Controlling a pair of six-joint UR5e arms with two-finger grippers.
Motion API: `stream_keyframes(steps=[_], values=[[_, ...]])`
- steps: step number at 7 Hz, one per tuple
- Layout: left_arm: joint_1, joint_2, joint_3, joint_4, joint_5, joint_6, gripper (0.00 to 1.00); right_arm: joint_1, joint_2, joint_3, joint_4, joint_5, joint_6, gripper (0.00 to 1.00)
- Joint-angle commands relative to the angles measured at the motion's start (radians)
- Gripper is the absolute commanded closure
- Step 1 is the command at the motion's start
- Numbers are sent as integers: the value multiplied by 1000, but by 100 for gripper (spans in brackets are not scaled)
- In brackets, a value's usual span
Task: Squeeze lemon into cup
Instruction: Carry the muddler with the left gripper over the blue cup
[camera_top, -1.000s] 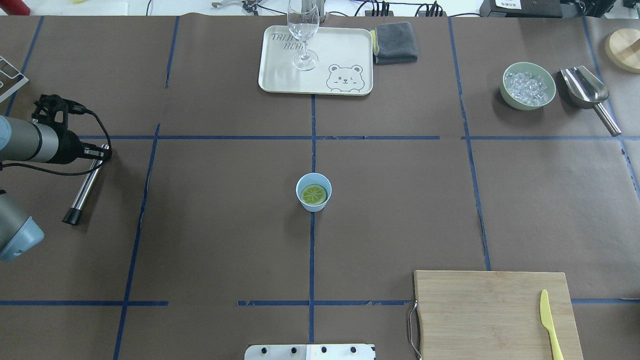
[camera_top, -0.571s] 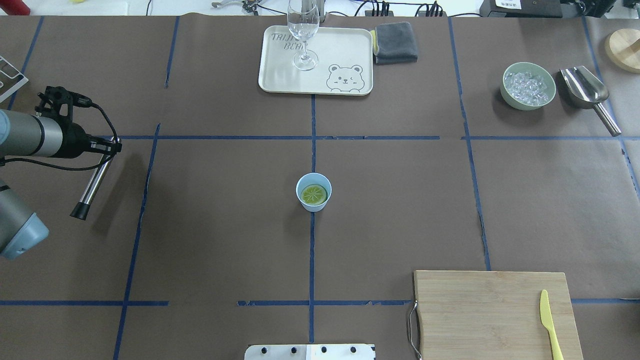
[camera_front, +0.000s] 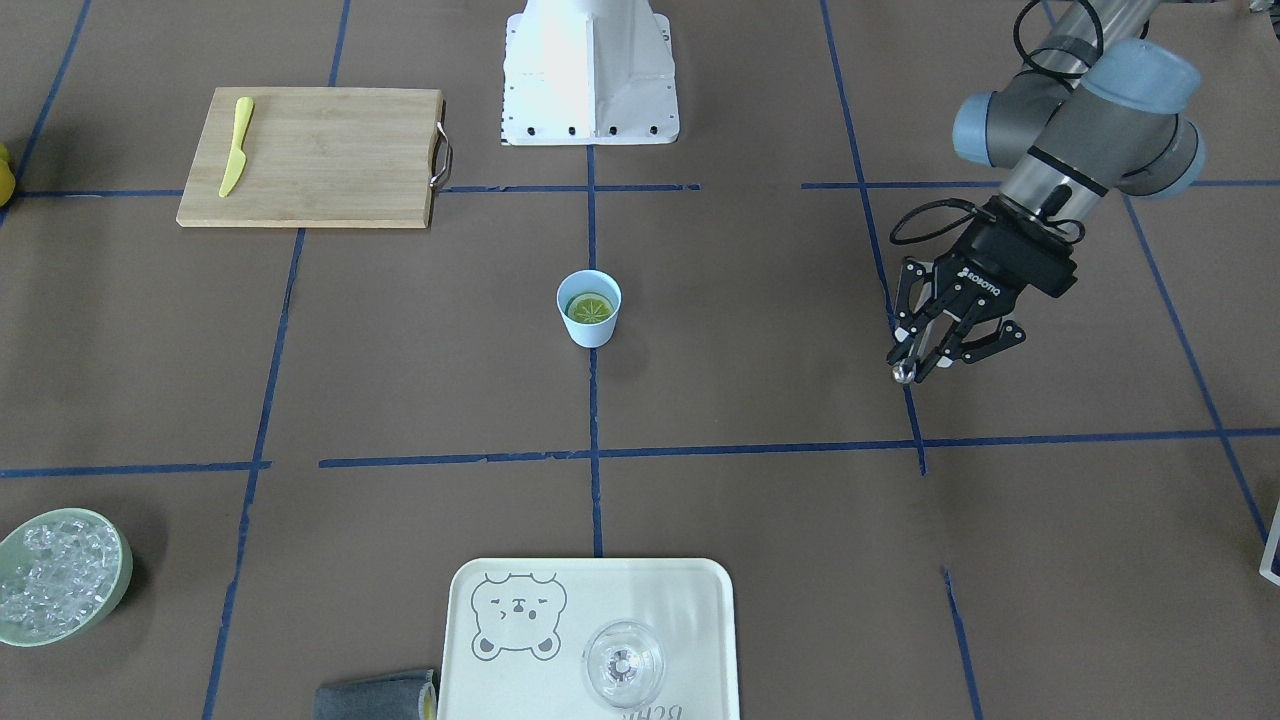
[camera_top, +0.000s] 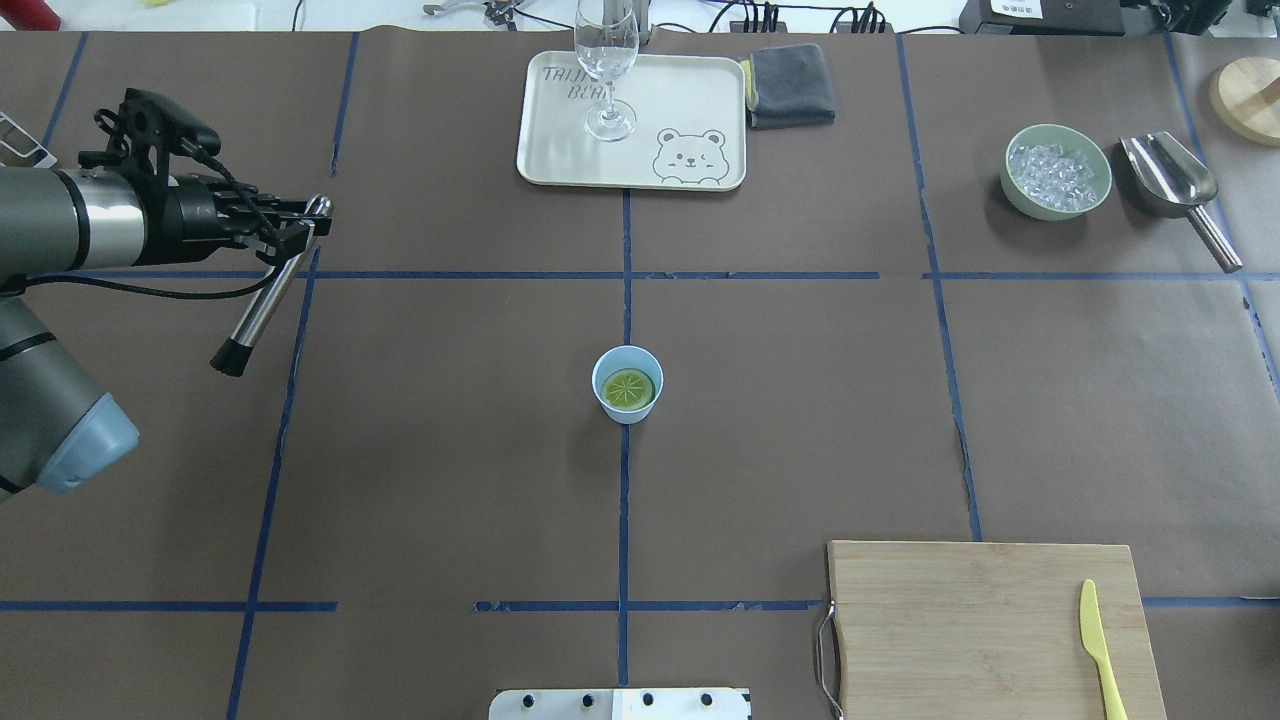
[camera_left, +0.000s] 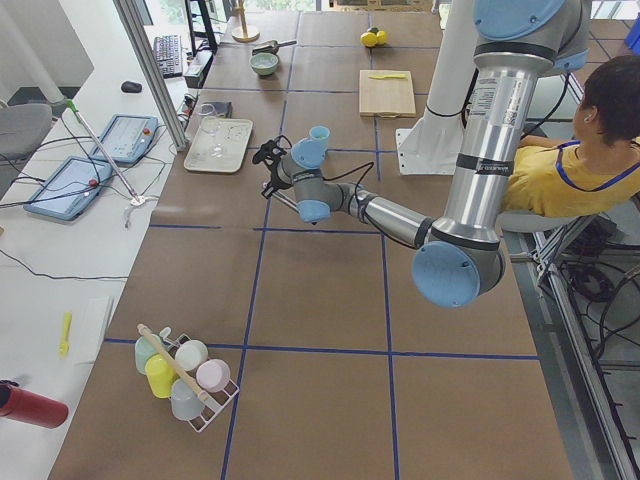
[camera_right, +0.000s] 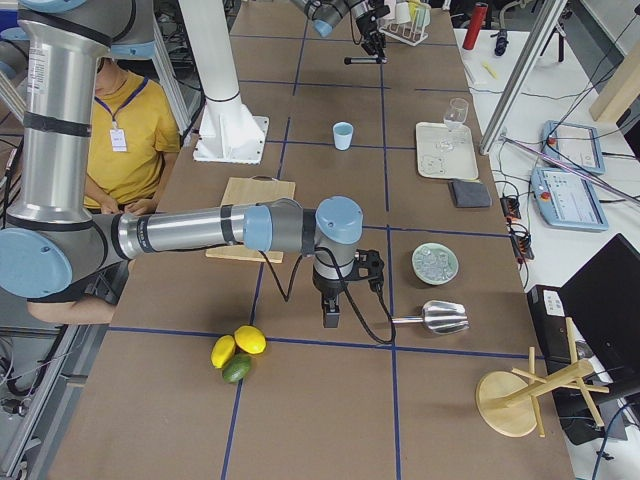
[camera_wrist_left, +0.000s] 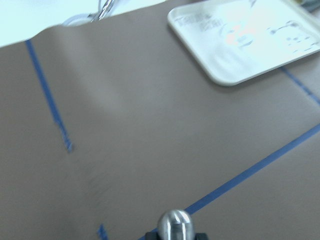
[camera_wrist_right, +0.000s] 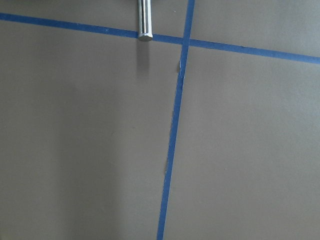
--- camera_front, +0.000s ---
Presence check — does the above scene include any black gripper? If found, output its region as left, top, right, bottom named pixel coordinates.
left=887, top=196, right=1076, bottom=373

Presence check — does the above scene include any steel muddler with black tip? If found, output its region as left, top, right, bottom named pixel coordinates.
left=891, top=357, right=916, bottom=386

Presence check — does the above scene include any yellow lemon half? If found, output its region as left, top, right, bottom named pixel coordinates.
left=564, top=292, right=616, bottom=325

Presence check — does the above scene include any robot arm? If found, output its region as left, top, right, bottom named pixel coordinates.
left=887, top=1, right=1207, bottom=384

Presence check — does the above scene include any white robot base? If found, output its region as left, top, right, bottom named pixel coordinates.
left=500, top=1, right=681, bottom=147

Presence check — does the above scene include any light blue cup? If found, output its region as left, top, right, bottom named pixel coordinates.
left=556, top=269, right=623, bottom=348

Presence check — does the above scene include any clear wine glass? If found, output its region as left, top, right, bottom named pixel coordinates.
left=582, top=619, right=668, bottom=710

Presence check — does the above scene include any cream bear tray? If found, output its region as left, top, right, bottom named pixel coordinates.
left=436, top=559, right=741, bottom=719

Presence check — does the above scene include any grey folded cloth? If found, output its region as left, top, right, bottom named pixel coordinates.
left=312, top=669, right=438, bottom=719

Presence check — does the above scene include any bamboo cutting board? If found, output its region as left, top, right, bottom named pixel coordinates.
left=175, top=87, right=452, bottom=229

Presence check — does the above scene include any yellow plastic knife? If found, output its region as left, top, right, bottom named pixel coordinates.
left=218, top=96, right=255, bottom=199

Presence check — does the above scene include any green bowl of ice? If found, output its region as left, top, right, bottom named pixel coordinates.
left=1, top=509, right=134, bottom=648

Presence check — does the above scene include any white wire cup rack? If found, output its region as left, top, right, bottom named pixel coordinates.
left=1260, top=503, right=1280, bottom=585

